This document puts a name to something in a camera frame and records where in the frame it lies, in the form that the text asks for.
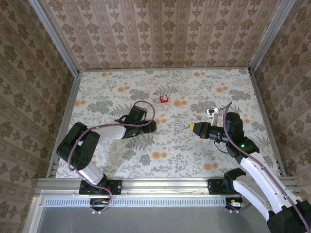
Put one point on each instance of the red padlock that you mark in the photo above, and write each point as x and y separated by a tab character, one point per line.
164	98

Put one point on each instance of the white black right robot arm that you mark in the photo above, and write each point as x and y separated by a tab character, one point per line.
257	179

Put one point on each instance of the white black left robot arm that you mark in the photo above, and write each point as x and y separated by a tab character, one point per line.
80	150

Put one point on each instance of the floral patterned tablecloth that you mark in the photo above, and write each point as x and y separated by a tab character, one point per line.
170	157

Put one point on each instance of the black connector box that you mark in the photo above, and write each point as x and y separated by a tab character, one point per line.
234	204
98	202

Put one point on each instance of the grey metal panel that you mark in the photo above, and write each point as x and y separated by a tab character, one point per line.
145	221

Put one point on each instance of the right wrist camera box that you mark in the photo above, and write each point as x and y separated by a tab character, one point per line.
211	111

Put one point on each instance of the aluminium table side rail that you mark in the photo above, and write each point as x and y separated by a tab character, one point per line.
267	121
66	114

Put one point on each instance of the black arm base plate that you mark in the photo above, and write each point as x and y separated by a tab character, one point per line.
116	187
215	187

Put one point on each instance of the aluminium mounting rail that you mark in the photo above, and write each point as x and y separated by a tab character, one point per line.
165	185

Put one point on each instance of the aluminium frame post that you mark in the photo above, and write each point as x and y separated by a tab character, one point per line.
269	36
56	41

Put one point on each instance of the aluminium frame strut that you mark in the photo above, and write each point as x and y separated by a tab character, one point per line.
31	216

